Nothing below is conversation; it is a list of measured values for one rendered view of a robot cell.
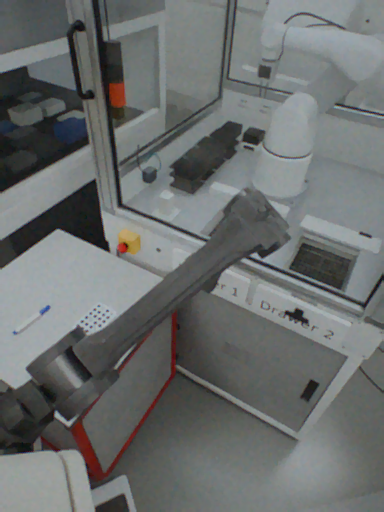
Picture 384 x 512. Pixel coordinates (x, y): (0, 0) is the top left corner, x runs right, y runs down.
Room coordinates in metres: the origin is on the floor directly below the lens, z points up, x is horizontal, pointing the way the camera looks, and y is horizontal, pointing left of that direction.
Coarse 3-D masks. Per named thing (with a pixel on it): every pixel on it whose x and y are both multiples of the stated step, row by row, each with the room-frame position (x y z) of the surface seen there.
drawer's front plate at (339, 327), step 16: (256, 288) 0.74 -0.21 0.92; (272, 288) 0.74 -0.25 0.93; (256, 304) 0.74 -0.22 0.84; (272, 304) 0.71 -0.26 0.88; (288, 304) 0.69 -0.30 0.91; (304, 304) 0.68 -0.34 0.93; (288, 320) 0.69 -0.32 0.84; (320, 320) 0.65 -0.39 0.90; (336, 320) 0.63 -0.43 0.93; (320, 336) 0.64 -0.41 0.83; (336, 336) 0.62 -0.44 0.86
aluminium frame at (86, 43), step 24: (72, 0) 1.04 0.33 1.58; (96, 24) 1.03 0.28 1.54; (96, 48) 1.02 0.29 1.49; (96, 72) 1.02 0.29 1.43; (96, 96) 1.03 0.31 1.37; (96, 120) 1.03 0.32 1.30; (96, 144) 1.04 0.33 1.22; (96, 168) 1.04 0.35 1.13; (120, 216) 1.01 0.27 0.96; (144, 216) 0.98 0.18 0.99; (192, 240) 0.87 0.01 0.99; (240, 264) 0.79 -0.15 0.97; (264, 264) 0.77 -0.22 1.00; (288, 288) 0.72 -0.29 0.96; (312, 288) 0.69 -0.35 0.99; (360, 312) 0.62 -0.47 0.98
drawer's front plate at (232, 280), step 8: (176, 248) 0.89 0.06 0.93; (176, 256) 0.88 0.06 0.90; (184, 256) 0.86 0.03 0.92; (176, 264) 0.88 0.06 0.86; (224, 272) 0.80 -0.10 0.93; (232, 272) 0.79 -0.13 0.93; (224, 280) 0.79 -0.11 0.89; (232, 280) 0.78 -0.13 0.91; (240, 280) 0.77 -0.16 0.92; (248, 280) 0.76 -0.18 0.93; (216, 288) 0.80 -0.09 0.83; (224, 288) 0.79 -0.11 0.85; (232, 288) 0.78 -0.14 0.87; (240, 288) 0.77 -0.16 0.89; (248, 288) 0.76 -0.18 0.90; (232, 296) 0.78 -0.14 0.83; (240, 296) 0.76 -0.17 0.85
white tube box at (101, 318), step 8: (96, 304) 0.73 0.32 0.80; (104, 304) 0.73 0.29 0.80; (88, 312) 0.69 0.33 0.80; (96, 312) 0.69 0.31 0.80; (104, 312) 0.70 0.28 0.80; (80, 320) 0.66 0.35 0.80; (88, 320) 0.66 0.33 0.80; (96, 320) 0.66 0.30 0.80; (104, 320) 0.67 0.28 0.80; (112, 320) 0.67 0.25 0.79; (72, 328) 0.63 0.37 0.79; (88, 328) 0.63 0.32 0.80
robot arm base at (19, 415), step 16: (0, 400) 0.21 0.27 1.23; (16, 400) 0.21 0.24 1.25; (0, 416) 0.19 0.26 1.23; (16, 416) 0.19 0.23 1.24; (32, 416) 0.19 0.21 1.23; (48, 416) 0.20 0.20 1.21; (0, 432) 0.17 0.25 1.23; (16, 432) 0.17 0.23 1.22; (32, 432) 0.18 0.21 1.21; (0, 448) 0.16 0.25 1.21
